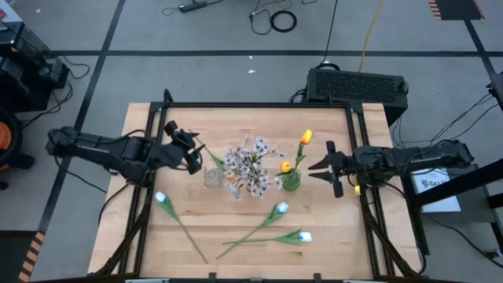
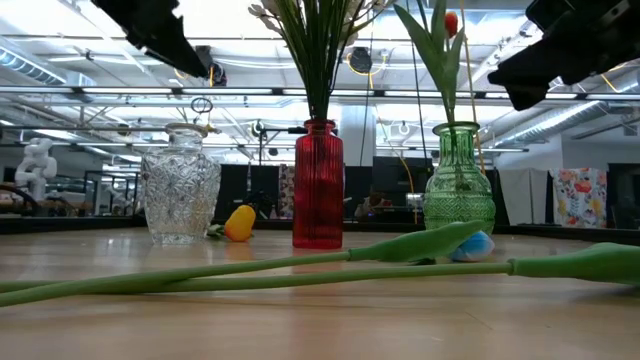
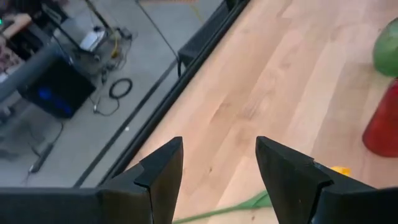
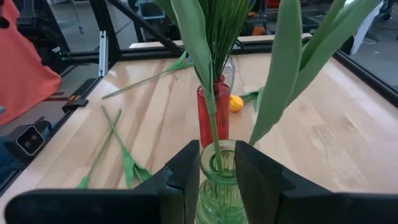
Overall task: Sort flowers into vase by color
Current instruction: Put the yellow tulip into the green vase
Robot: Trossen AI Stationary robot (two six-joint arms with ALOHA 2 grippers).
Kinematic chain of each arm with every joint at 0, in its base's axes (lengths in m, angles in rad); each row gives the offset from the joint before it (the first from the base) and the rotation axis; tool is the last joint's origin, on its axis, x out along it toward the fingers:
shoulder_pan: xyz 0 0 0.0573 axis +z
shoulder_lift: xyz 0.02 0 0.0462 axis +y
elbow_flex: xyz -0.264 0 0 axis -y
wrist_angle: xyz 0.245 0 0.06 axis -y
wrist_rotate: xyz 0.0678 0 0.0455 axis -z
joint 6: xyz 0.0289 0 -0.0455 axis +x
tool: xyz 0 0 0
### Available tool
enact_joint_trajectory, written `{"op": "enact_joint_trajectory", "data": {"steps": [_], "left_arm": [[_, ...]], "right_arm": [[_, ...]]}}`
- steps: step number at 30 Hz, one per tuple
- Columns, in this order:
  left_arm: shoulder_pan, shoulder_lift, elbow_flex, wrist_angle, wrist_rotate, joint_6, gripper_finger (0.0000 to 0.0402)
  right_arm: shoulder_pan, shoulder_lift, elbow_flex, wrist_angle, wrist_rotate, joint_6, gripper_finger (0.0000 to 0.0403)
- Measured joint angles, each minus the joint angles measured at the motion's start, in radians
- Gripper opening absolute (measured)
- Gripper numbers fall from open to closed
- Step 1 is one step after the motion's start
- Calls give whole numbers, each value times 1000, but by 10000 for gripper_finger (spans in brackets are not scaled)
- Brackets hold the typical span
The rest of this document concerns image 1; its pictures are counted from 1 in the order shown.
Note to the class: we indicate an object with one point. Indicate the black aluminium table frame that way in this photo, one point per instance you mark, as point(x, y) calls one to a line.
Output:
point(255, 105)

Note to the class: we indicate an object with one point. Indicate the white printed paper sign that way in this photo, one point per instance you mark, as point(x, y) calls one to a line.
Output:
point(436, 196)

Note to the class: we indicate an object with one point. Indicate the silver aluminium profile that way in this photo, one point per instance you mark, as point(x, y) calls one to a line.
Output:
point(147, 281)
point(365, 281)

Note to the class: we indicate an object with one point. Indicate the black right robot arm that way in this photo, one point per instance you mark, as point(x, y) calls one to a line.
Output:
point(412, 159)

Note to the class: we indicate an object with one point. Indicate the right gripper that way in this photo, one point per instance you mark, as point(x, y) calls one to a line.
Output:
point(344, 168)

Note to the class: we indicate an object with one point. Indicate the clear cut-glass vase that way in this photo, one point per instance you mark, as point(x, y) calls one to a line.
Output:
point(213, 178)

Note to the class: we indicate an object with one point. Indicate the blue white artificial tulip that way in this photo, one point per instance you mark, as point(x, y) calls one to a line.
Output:
point(160, 196)
point(281, 207)
point(305, 237)

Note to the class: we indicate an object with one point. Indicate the black hazard-striped floor mat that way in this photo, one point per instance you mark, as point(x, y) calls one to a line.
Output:
point(15, 255)
point(456, 9)

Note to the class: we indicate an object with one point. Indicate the green glass vase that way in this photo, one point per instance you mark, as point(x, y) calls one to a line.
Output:
point(291, 184)

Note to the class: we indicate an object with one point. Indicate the black equipment cart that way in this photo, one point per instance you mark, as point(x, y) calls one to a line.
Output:
point(23, 70)

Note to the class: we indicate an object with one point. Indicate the black side table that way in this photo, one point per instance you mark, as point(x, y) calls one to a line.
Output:
point(479, 224)

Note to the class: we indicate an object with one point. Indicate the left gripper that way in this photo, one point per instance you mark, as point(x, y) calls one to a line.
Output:
point(173, 155)

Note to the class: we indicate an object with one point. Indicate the black perforated computer case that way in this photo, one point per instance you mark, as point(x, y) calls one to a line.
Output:
point(355, 92)

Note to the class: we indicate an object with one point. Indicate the black power strip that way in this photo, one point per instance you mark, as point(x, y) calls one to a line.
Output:
point(192, 6)

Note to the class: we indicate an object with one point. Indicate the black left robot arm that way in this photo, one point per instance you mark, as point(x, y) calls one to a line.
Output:
point(118, 151)

